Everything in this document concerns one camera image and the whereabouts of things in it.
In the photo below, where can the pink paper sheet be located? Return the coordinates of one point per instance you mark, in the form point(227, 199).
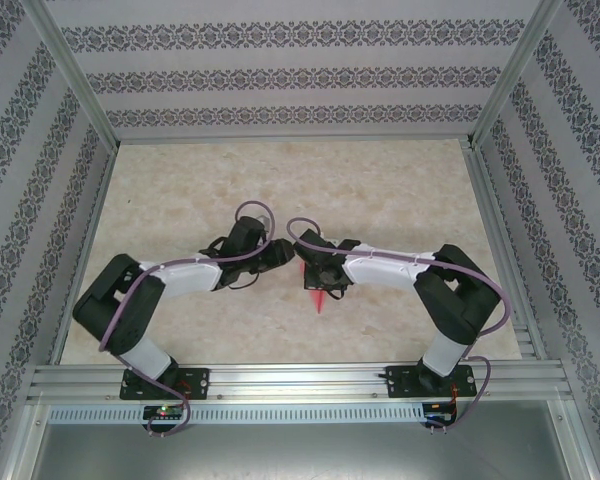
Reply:
point(321, 302)

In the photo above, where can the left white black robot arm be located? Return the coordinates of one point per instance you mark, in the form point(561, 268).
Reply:
point(185, 277)

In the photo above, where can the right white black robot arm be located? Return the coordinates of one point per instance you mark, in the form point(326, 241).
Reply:
point(380, 267)

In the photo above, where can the grey sheet metal tray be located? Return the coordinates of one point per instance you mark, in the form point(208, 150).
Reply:
point(300, 455)

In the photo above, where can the long aluminium mounting rail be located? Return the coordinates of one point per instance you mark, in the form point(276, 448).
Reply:
point(300, 377)

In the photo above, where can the aluminium frame cross rail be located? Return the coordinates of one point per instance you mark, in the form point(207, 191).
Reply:
point(290, 138)

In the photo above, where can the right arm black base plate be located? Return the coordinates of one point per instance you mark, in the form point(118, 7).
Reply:
point(400, 382)

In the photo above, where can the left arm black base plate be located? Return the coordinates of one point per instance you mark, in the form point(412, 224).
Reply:
point(197, 382)

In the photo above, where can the aluminium table side rail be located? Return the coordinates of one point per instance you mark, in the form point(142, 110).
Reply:
point(99, 200)
point(492, 225)

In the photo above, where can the slanted aluminium frame post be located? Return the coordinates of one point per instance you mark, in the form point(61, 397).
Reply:
point(70, 65)
point(520, 65)

